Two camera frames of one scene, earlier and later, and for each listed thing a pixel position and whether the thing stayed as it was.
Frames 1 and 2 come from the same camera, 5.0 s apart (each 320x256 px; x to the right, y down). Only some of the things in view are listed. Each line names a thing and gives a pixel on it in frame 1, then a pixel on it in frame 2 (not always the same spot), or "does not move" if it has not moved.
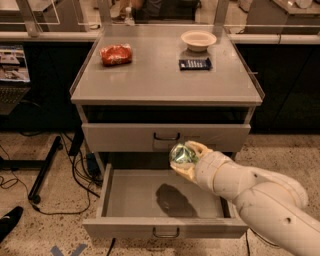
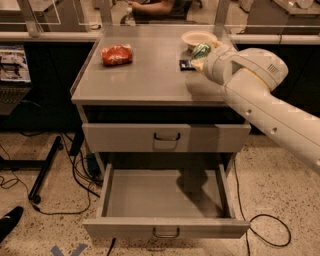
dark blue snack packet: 194,64 does not move
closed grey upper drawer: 161,137 does not move
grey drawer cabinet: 144,88 does not move
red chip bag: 116,55 does not move
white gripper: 209,168 to 217,64
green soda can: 181,153 to 201,50
